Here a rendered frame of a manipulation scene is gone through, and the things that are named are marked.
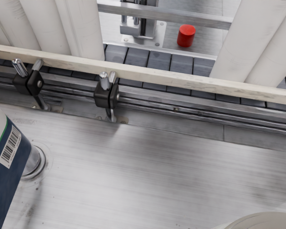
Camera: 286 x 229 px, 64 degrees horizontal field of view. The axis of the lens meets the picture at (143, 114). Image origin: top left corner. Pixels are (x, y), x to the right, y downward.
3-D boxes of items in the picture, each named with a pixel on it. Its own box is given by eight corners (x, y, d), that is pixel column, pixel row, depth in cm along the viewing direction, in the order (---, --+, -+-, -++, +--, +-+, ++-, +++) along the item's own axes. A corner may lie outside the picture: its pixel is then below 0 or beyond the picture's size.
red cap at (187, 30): (173, 39, 49) (175, 26, 47) (186, 34, 50) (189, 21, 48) (182, 49, 48) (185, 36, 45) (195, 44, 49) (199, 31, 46)
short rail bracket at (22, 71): (33, 116, 38) (-3, 66, 28) (48, 87, 42) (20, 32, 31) (52, 119, 38) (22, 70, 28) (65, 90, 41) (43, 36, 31)
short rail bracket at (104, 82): (100, 127, 38) (87, 80, 27) (105, 112, 39) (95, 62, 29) (119, 131, 38) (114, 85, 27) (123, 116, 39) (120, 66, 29)
